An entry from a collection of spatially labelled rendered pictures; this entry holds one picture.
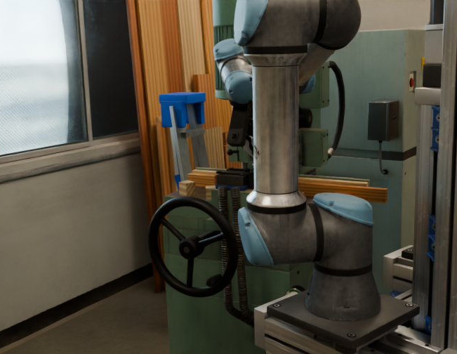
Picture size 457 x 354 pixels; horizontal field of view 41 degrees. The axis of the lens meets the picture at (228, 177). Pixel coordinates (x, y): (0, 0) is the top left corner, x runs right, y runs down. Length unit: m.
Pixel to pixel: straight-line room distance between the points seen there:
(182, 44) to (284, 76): 2.58
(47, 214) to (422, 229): 2.16
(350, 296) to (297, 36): 0.51
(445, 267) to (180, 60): 2.64
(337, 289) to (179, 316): 0.91
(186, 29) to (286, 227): 2.67
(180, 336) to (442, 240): 1.06
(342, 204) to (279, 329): 0.33
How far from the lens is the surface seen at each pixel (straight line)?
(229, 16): 1.84
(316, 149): 2.00
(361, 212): 1.19
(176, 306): 2.03
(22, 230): 3.06
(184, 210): 1.90
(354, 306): 1.23
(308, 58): 1.31
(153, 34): 3.45
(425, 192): 1.34
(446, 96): 1.22
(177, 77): 3.63
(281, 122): 1.11
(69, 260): 3.29
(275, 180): 1.13
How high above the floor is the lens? 1.33
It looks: 11 degrees down
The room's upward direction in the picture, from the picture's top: 2 degrees counter-clockwise
